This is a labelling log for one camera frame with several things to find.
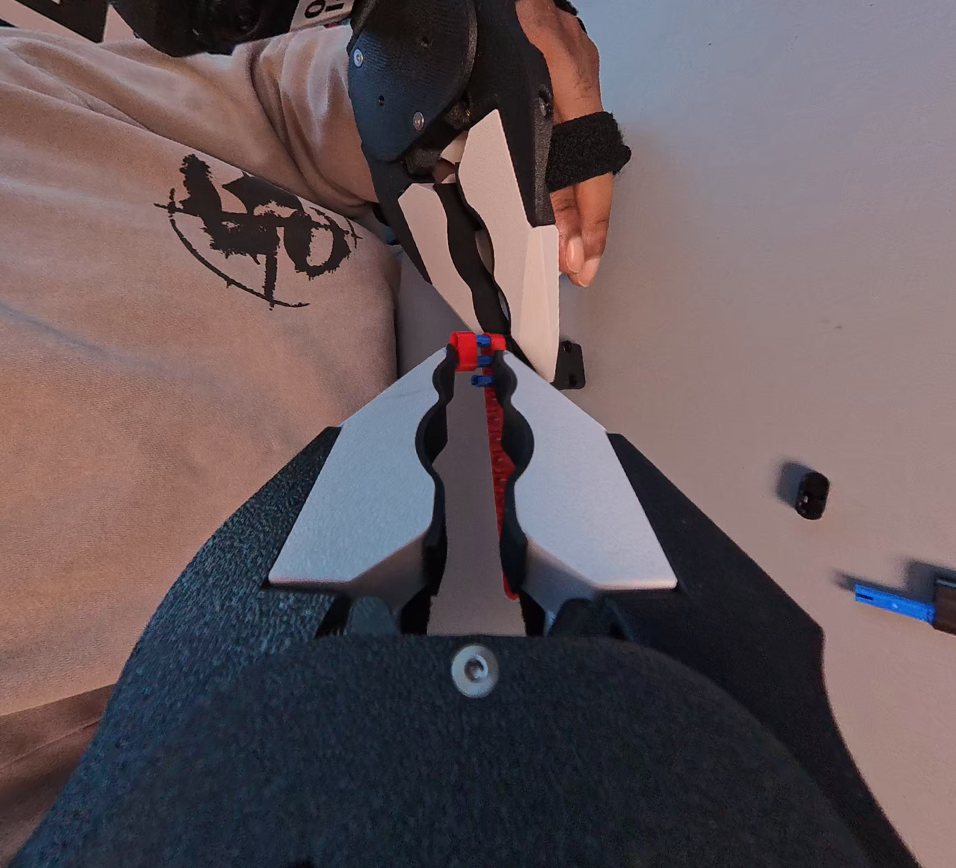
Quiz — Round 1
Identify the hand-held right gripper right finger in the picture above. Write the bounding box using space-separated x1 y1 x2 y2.
499 353 679 619

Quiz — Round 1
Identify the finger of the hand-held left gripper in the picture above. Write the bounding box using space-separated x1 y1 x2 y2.
398 185 494 335
457 108 561 384

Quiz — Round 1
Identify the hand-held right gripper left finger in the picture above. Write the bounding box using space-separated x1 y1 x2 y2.
267 347 457 619

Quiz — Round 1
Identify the long red lego beam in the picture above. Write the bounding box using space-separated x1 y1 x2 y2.
478 383 521 600

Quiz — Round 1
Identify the red lego connector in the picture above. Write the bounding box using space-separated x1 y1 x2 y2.
448 332 509 370

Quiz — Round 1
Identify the black lego panel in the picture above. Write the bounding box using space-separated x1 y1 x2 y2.
553 339 587 391

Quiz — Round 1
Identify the person's left forearm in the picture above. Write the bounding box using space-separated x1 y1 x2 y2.
246 24 382 212

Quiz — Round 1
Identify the person's left hand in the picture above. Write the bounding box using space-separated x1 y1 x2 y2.
515 0 615 288

